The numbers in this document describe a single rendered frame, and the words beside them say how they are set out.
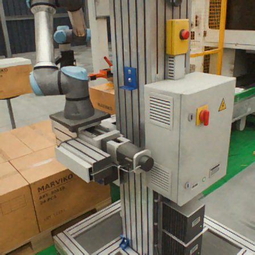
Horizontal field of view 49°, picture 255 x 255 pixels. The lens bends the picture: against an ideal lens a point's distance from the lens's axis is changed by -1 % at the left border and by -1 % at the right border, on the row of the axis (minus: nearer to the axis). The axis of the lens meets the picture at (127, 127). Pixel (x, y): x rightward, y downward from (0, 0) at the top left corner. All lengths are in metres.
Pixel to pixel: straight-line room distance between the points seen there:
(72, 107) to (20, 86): 2.35
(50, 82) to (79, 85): 0.13
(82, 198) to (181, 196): 1.10
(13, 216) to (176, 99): 1.31
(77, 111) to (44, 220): 0.95
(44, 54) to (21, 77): 2.28
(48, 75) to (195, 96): 0.67
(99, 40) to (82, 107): 1.98
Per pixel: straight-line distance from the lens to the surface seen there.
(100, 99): 2.21
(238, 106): 3.11
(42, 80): 1.33
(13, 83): 3.62
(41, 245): 2.15
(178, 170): 1.11
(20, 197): 1.88
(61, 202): 2.04
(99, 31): 3.24
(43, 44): 1.39
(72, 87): 1.31
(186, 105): 0.99
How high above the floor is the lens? 1.49
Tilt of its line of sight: 22 degrees down
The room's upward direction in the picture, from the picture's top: 2 degrees counter-clockwise
